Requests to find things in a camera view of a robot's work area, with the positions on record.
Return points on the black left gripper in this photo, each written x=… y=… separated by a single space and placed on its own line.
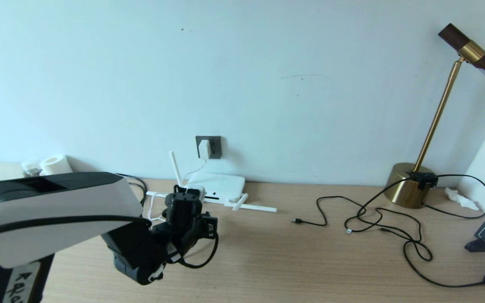
x=183 y=214

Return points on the white router with antennas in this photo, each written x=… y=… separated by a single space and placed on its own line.
x=225 y=185

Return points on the white power adapter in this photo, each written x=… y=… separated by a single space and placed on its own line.
x=204 y=149

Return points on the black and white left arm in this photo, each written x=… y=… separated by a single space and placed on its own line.
x=57 y=210

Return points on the white toilet paper roll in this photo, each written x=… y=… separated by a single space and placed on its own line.
x=55 y=164

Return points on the small jar with white lid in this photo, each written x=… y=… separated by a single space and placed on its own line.
x=30 y=166

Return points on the brass desk lamp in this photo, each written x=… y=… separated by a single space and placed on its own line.
x=402 y=189

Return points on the crumpled white tissue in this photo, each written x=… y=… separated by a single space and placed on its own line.
x=461 y=198

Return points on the grey wall socket plate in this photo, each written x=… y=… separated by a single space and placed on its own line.
x=216 y=147

